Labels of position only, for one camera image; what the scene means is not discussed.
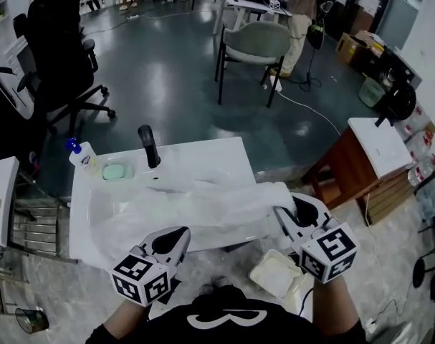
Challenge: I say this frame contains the person's black shirt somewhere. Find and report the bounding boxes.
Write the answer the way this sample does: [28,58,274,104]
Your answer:
[85,285,368,344]

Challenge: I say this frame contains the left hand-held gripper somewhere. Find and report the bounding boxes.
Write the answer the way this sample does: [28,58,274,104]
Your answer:
[111,226,191,307]

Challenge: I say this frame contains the wooden slatted pallet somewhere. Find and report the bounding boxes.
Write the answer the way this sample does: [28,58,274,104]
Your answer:
[360,172,419,226]

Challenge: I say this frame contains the grey armchair black legs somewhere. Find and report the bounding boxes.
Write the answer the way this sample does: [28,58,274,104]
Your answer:
[214,20,292,109]

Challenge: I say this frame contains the white table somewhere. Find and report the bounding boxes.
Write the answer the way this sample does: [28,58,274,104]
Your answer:
[216,0,293,35]

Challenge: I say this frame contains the group of clear water jugs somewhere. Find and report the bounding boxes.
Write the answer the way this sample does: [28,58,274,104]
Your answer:
[405,105,435,189]

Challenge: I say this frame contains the black pedestal fan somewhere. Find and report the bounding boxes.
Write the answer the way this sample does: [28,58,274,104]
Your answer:
[412,242,435,300]

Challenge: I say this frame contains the black white gaming chair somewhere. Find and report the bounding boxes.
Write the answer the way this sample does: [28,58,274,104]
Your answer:
[0,41,37,121]

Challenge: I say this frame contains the white washbasin dark stand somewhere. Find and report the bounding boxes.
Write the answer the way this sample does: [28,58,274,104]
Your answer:
[68,136,257,264]

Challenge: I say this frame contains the black appliance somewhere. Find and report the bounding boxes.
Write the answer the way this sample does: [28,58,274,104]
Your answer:
[363,44,424,121]

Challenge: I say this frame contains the cream plastic tray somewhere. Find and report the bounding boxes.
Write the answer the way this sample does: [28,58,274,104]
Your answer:
[247,248,315,317]

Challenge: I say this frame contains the tall black faucet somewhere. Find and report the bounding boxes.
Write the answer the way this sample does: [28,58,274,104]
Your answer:
[137,124,162,170]

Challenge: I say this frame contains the cardboard box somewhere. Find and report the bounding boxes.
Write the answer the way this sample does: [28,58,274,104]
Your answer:
[337,30,383,66]

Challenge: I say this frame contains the white soap bottle blue pump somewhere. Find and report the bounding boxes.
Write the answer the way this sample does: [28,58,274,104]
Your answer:
[65,137,100,178]

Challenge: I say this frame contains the wooden vanity white basin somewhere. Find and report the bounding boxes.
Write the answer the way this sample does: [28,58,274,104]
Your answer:
[302,117,415,211]

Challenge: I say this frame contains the person's left forearm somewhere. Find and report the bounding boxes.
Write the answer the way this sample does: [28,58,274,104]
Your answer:
[104,295,152,338]

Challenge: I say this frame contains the green soap bar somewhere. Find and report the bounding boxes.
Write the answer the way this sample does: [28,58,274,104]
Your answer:
[102,163,127,182]

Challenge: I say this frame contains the black mesh office chair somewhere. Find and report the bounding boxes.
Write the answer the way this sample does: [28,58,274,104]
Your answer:
[12,0,117,135]

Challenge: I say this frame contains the pale blue painted canvas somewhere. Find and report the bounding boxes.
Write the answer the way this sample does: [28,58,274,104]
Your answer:
[416,177,435,221]

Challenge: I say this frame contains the black mesh wastebasket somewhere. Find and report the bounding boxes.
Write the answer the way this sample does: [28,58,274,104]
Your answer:
[14,307,50,335]

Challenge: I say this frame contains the person's right forearm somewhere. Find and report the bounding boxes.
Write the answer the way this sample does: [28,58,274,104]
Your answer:
[312,276,361,336]

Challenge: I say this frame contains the white power cable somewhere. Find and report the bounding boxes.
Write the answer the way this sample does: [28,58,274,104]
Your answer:
[279,88,343,136]

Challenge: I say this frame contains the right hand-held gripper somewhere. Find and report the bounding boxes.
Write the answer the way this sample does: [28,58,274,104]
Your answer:
[273,193,358,285]

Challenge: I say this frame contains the pale green bin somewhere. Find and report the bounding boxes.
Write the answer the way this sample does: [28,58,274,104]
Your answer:
[358,76,386,109]

